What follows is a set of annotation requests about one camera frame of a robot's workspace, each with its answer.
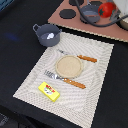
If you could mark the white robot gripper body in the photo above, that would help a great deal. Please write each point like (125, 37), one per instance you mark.
(122, 5)

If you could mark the red toy tomato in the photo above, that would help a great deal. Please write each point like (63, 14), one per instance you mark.
(105, 10)

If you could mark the grey frying pan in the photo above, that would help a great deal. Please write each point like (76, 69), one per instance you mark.
(91, 13)

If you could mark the grey cooking pot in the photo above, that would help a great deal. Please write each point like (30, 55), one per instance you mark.
(47, 34)

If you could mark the yellow butter box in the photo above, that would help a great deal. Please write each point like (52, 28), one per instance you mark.
(50, 92)

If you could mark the beige bowl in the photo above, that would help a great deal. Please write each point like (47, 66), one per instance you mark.
(124, 23)

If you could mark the tan wooden plate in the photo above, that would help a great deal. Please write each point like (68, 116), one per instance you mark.
(69, 66)

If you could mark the beige woven placemat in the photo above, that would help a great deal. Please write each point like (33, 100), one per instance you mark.
(74, 104)

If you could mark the wooden handled knife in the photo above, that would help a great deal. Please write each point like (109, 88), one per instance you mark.
(79, 56)

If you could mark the wooden handled fork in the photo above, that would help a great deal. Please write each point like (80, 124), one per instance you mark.
(55, 76)

